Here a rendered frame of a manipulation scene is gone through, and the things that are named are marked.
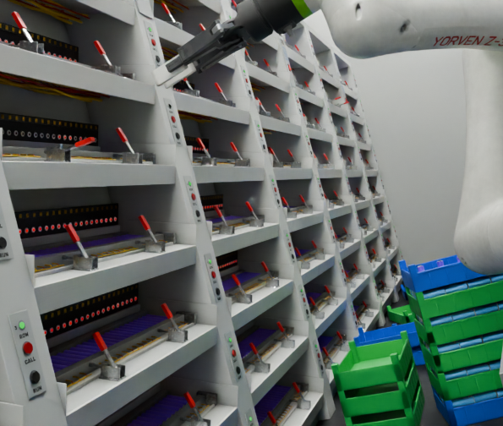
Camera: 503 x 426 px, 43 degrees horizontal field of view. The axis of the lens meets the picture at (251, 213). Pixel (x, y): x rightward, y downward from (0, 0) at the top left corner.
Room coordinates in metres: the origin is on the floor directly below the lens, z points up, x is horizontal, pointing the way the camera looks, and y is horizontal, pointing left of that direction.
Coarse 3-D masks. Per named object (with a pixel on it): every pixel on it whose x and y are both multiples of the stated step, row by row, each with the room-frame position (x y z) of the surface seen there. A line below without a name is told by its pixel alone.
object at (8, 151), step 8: (8, 152) 1.08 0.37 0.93; (16, 152) 1.10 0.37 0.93; (24, 152) 1.12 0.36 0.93; (32, 152) 1.14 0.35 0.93; (40, 152) 1.16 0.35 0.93; (72, 152) 1.26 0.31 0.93; (80, 152) 1.29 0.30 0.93; (88, 152) 1.31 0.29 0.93; (96, 152) 1.34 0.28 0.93; (104, 152) 1.37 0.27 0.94; (112, 152) 1.41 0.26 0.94; (112, 160) 1.41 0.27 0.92; (120, 160) 1.44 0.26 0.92
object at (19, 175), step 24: (0, 144) 0.97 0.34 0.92; (24, 144) 1.30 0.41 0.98; (48, 144) 1.37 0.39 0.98; (120, 144) 1.58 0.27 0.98; (144, 144) 1.56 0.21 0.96; (24, 168) 1.02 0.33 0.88; (48, 168) 1.08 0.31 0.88; (72, 168) 1.14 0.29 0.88; (96, 168) 1.22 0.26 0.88; (120, 168) 1.30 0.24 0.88; (144, 168) 1.39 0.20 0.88; (168, 168) 1.50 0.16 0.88
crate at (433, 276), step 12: (420, 264) 2.03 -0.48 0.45; (432, 264) 2.03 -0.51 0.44; (444, 264) 2.02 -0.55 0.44; (456, 264) 1.83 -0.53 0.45; (408, 276) 1.89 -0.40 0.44; (420, 276) 1.84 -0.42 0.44; (432, 276) 1.83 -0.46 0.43; (444, 276) 1.83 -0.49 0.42; (456, 276) 1.83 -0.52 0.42; (468, 276) 1.83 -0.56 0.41; (420, 288) 1.84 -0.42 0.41; (432, 288) 1.83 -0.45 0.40
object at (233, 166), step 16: (192, 144) 2.09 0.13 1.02; (208, 144) 2.22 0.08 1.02; (192, 160) 1.63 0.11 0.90; (208, 160) 1.79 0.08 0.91; (224, 160) 2.05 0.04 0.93; (240, 160) 2.05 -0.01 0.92; (256, 160) 2.20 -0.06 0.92; (208, 176) 1.73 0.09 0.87; (224, 176) 1.85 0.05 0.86; (240, 176) 1.98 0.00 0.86; (256, 176) 2.12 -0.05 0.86
